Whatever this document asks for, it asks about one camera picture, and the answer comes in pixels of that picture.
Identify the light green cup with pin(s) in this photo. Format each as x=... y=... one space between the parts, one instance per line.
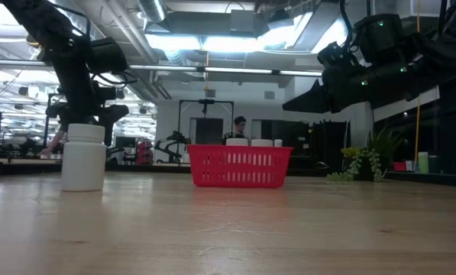
x=423 y=162

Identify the red tray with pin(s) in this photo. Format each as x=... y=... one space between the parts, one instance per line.
x=399 y=166

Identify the black background robot arm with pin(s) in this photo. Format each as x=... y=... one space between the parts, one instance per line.
x=172 y=138

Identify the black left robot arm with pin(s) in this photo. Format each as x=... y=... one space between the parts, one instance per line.
x=40 y=23

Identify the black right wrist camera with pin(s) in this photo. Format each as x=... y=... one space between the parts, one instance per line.
x=336 y=57

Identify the dark green cup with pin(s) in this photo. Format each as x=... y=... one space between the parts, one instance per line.
x=433 y=164

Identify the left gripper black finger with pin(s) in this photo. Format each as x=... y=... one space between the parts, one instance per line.
x=111 y=116
x=53 y=110

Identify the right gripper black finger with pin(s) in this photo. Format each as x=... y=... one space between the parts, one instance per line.
x=311 y=101

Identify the red plastic slotted basket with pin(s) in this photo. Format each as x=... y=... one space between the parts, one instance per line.
x=239 y=166

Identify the green potted plant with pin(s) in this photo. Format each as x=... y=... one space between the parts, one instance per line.
x=365 y=160

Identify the small white cup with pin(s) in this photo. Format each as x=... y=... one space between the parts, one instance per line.
x=278 y=143

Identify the long overhead light bar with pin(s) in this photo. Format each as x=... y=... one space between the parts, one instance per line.
x=235 y=70

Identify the black metal frame stand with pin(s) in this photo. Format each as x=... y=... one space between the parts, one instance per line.
x=206 y=101

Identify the grey ceiling unit box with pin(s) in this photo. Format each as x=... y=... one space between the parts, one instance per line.
x=243 y=21

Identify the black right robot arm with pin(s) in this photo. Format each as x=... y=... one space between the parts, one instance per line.
x=441 y=49

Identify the small white box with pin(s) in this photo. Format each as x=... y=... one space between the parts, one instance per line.
x=409 y=165

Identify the silver ceiling duct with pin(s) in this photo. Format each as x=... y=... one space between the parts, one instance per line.
x=153 y=9

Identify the person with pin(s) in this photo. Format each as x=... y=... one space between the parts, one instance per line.
x=54 y=142
x=240 y=123

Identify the white plastic pill bottle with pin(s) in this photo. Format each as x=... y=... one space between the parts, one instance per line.
x=83 y=164
x=262 y=143
x=237 y=141

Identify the black cabinet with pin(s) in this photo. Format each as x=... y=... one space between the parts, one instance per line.
x=327 y=141

